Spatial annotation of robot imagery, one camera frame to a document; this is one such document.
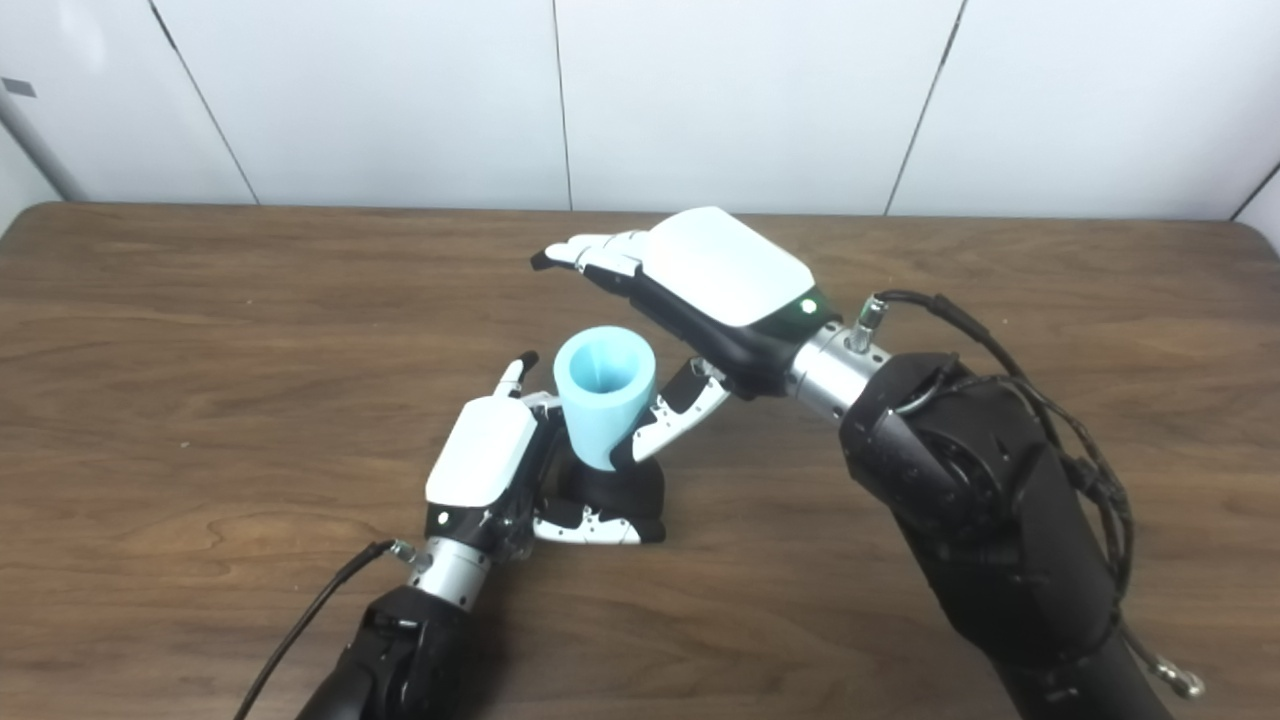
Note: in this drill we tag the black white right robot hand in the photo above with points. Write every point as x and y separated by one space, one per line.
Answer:
725 265

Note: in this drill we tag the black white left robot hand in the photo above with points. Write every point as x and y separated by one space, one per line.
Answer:
480 450

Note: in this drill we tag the light blue cylinder cup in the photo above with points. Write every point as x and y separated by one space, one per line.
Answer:
590 420

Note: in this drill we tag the black funnel-shaped nozzle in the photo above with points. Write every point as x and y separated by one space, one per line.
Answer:
620 490

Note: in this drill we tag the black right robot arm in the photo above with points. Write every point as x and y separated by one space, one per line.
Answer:
1000 520

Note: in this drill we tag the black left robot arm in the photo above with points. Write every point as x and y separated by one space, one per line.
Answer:
400 650

